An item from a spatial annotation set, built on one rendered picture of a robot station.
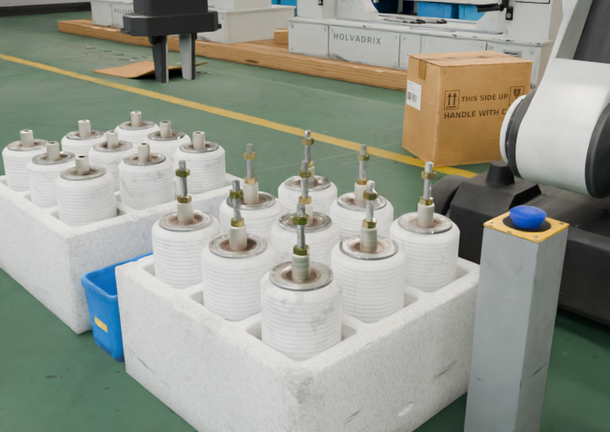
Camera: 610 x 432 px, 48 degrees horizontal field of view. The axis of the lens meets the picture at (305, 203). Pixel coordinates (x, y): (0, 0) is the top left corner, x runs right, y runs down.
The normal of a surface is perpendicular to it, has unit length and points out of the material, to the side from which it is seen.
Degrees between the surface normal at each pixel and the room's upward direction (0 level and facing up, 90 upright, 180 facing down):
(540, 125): 63
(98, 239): 90
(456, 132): 90
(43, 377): 0
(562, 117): 52
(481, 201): 45
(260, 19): 90
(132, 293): 90
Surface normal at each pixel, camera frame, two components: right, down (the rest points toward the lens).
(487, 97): 0.28, 0.33
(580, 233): -0.51, -0.47
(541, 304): 0.69, 0.26
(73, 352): 0.00, -0.94
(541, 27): -0.71, 0.25
